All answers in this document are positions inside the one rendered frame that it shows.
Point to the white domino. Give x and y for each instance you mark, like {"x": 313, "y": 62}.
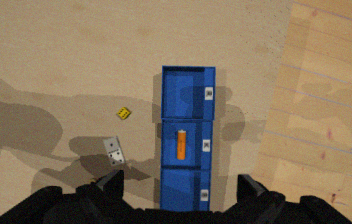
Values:
{"x": 114, "y": 151}

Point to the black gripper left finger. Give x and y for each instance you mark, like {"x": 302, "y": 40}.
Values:
{"x": 96, "y": 203}

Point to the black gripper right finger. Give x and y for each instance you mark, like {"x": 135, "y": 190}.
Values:
{"x": 270, "y": 207}

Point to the yellow die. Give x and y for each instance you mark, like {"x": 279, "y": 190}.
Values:
{"x": 124, "y": 113}

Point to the blue three-compartment bin rack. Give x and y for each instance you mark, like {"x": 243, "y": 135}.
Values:
{"x": 188, "y": 103}

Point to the orange aa battery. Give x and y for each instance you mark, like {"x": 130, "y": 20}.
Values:
{"x": 181, "y": 144}

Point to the small brass hex nut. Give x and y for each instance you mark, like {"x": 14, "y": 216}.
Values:
{"x": 91, "y": 181}

